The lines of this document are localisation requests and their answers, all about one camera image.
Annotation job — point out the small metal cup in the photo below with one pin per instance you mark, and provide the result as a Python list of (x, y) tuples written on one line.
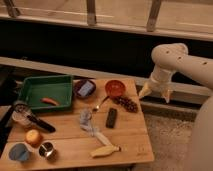
[(46, 149)]

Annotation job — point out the yellow apple toy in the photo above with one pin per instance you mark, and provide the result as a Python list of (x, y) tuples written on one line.
[(33, 137)]

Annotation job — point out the clear glass jar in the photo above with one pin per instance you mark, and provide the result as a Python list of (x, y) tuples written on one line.
[(20, 119)]

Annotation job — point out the grey white towel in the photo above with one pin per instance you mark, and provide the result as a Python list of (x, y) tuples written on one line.
[(85, 122)]

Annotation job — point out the green plastic tray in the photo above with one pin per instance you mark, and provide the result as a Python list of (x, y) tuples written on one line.
[(57, 87)]

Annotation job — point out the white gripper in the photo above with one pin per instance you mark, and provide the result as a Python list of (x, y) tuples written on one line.
[(159, 81)]

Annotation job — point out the orange bowl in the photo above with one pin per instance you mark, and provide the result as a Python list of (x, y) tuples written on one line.
[(114, 88)]

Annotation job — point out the blue sponge block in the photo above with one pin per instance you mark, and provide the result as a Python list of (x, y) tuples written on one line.
[(85, 89)]

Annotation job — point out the metal spoon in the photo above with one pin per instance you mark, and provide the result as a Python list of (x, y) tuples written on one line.
[(97, 107)]

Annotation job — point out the dark grape bunch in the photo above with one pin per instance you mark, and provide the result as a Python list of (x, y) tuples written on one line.
[(128, 104)]

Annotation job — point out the black rectangular block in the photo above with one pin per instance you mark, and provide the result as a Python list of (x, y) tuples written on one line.
[(111, 118)]

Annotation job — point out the black handled kitchen tool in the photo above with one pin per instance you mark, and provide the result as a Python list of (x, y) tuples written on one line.
[(27, 113)]

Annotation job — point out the orange carrot toy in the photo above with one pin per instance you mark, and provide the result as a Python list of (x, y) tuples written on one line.
[(49, 101)]

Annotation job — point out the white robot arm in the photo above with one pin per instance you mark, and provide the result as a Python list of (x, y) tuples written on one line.
[(172, 58)]

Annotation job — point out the blue plastic cup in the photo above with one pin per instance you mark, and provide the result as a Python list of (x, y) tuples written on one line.
[(19, 152)]

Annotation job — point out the yellow banana toy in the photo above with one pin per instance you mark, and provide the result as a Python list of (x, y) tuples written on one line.
[(105, 151)]

